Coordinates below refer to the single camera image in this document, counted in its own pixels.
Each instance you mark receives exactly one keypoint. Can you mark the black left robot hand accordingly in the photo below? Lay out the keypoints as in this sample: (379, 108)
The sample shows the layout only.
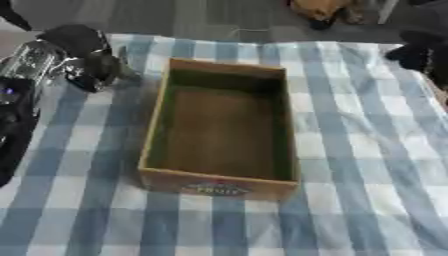
(79, 38)

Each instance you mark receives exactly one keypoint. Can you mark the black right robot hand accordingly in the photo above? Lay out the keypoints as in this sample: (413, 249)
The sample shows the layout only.
(421, 50)

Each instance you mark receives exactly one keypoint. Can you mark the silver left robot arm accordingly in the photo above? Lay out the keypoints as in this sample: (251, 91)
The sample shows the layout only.
(32, 61)

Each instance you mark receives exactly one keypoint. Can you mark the tan cardboard box green inside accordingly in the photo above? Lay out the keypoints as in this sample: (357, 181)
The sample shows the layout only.
(221, 126)

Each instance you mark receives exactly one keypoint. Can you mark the white furniture leg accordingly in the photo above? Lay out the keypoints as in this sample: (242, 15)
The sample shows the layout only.
(388, 10)

